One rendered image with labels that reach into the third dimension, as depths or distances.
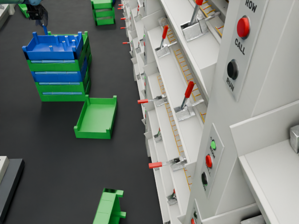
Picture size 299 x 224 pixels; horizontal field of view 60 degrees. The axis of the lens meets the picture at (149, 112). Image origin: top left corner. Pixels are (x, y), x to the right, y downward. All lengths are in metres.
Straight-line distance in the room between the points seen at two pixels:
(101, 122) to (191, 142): 1.12
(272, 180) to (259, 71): 0.10
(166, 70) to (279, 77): 0.52
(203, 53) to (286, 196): 0.25
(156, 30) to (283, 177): 0.74
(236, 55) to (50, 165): 1.30
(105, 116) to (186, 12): 1.18
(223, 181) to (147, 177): 1.02
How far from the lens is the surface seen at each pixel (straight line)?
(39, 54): 1.65
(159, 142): 1.03
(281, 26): 0.21
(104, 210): 1.04
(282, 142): 0.29
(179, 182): 0.70
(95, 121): 1.63
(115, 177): 1.35
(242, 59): 0.25
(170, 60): 0.76
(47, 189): 1.40
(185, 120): 0.57
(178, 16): 0.55
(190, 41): 0.46
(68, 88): 1.74
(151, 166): 0.70
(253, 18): 0.24
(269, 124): 0.26
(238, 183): 0.34
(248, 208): 0.40
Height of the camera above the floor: 1.12
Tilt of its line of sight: 43 degrees down
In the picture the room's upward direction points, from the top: straight up
